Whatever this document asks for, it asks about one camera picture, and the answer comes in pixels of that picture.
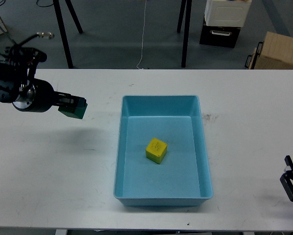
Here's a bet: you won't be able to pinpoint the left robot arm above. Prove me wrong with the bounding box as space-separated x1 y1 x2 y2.
0 32 87 119

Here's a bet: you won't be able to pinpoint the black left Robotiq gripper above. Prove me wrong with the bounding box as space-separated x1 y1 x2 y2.
26 79 87 113

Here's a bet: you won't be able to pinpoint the cardboard box with black handles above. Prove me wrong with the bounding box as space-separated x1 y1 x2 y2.
244 32 293 70

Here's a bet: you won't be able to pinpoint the black right trestle legs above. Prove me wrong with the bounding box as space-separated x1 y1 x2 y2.
176 0 193 68

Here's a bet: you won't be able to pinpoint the black trestle legs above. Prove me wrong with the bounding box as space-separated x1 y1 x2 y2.
176 0 193 68
52 0 83 70

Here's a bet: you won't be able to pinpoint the black storage box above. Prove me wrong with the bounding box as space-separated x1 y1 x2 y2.
199 20 241 48

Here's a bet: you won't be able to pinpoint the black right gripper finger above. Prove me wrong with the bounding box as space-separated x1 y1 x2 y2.
280 155 293 202

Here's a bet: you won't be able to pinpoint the black left trestle legs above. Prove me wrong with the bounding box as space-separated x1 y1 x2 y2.
52 0 83 70

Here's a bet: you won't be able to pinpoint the white hanging cable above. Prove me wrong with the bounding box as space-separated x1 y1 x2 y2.
136 0 147 71

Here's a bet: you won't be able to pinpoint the yellow cube block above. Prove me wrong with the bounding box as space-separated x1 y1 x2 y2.
146 138 168 164

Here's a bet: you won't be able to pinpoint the light blue plastic bin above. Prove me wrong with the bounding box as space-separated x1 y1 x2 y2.
114 95 213 206

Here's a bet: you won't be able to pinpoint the white plastic storage crate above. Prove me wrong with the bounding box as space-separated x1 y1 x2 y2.
204 0 252 27

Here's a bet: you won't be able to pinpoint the green cube block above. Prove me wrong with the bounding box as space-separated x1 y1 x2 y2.
58 104 88 119

